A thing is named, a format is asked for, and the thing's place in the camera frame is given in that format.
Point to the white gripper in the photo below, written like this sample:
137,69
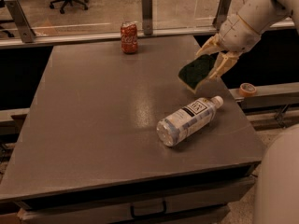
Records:
239,34

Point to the green and yellow sponge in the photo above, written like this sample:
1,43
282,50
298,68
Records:
195,72

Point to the clear plastic water bottle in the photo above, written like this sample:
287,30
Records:
189,119

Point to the roll of tan tape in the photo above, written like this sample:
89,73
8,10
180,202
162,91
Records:
247,90

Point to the red soda can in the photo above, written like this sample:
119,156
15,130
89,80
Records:
129,43

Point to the right metal bracket post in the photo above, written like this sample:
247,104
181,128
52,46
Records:
222,13

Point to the metal bracket post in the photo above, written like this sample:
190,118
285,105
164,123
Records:
222,13
147,23
25,31

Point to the middle metal bracket post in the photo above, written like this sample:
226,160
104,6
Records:
147,23

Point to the grey drawer with black handle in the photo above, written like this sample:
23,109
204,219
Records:
206,205

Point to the left metal bracket post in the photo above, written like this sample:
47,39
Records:
25,31

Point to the metal window ledge rail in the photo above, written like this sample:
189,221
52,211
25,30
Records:
56,40

